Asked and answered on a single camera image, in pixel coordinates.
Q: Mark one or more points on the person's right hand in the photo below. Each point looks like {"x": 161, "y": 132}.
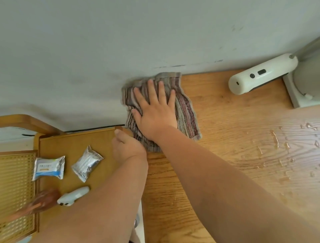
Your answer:
{"x": 157, "y": 117}

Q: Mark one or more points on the white cylinder appliance square base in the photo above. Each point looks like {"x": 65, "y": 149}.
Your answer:
{"x": 307, "y": 80}

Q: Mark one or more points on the silver foil packet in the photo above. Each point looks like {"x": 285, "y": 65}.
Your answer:
{"x": 86, "y": 164}

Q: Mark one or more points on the striped cleaning cloth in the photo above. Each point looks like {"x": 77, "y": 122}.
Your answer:
{"x": 186, "y": 115}

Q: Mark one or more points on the white controller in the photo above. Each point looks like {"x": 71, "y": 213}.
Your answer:
{"x": 72, "y": 196}

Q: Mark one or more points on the blue white wipes packet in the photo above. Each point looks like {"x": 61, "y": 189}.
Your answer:
{"x": 48, "y": 168}

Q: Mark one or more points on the brown spray bottle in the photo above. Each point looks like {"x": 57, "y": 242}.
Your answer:
{"x": 46, "y": 200}

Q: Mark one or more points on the person's right forearm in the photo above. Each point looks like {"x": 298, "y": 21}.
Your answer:
{"x": 225, "y": 190}

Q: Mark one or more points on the white oblong device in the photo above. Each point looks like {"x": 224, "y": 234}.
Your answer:
{"x": 262, "y": 75}

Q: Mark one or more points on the person's left forearm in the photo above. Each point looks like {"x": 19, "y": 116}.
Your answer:
{"x": 105, "y": 205}

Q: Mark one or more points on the person's left hand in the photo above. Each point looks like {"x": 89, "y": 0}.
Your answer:
{"x": 127, "y": 150}

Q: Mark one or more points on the wooden rattan chair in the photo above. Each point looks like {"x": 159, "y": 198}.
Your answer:
{"x": 80, "y": 140}

